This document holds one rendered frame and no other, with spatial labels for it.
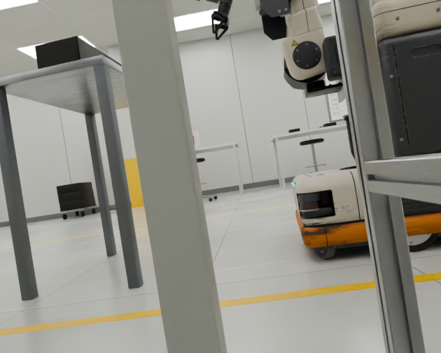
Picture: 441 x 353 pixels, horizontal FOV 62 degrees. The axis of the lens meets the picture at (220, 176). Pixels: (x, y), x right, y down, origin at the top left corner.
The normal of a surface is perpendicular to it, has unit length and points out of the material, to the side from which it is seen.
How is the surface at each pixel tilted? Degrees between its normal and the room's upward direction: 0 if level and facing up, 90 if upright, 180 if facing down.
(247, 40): 90
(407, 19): 90
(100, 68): 90
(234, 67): 90
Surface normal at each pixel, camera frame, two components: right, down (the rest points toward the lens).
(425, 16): -0.16, 0.03
